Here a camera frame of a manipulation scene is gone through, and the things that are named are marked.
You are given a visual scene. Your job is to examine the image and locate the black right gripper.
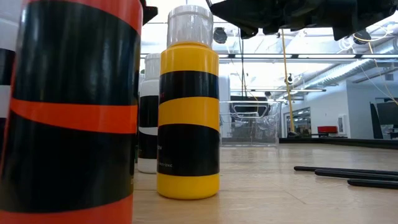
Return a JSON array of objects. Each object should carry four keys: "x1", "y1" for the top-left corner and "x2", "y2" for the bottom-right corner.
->
[{"x1": 208, "y1": 0, "x2": 358, "y2": 40}]

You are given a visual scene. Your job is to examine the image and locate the small yellow paint bottle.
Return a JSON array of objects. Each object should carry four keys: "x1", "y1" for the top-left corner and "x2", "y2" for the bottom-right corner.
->
[{"x1": 156, "y1": 4, "x2": 221, "y2": 200}]

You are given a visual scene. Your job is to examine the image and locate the clear plastic bin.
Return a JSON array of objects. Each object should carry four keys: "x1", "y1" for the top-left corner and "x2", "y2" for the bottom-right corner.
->
[{"x1": 219, "y1": 100, "x2": 282, "y2": 147}]

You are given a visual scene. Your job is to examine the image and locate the small orange paint bottle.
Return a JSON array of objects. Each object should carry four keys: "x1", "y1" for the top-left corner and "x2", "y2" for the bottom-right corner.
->
[{"x1": 0, "y1": 0, "x2": 144, "y2": 224}]

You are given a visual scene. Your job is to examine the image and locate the black paintbrush orange bristles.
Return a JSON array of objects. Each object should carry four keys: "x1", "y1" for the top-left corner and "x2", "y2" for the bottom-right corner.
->
[
  {"x1": 314, "y1": 169, "x2": 398, "y2": 182},
  {"x1": 347, "y1": 178, "x2": 398, "y2": 190}
]

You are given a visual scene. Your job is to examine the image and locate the grey overhead rig bar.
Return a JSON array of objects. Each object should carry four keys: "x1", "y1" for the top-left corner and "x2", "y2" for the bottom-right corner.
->
[{"x1": 139, "y1": 52, "x2": 398, "y2": 60}]

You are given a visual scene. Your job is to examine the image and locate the white round column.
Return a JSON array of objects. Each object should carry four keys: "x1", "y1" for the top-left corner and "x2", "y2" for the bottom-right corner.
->
[{"x1": 218, "y1": 74, "x2": 231, "y2": 138}]

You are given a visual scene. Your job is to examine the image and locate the red bench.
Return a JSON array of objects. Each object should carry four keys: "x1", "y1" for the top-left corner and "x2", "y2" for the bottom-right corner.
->
[{"x1": 317, "y1": 125, "x2": 338, "y2": 134}]

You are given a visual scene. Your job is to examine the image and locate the black monitor screen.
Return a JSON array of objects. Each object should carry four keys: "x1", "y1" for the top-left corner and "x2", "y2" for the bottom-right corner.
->
[{"x1": 369, "y1": 101, "x2": 398, "y2": 140}]

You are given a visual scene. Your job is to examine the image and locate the long black cable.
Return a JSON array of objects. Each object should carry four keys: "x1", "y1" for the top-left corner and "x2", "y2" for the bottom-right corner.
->
[{"x1": 239, "y1": 29, "x2": 246, "y2": 98}]

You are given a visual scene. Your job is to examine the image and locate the long yellow cable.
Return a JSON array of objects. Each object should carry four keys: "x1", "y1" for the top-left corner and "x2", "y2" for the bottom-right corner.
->
[{"x1": 280, "y1": 28, "x2": 296, "y2": 133}]

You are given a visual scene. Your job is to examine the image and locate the silver air duct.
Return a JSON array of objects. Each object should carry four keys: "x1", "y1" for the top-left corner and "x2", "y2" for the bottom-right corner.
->
[{"x1": 298, "y1": 57, "x2": 398, "y2": 91}]

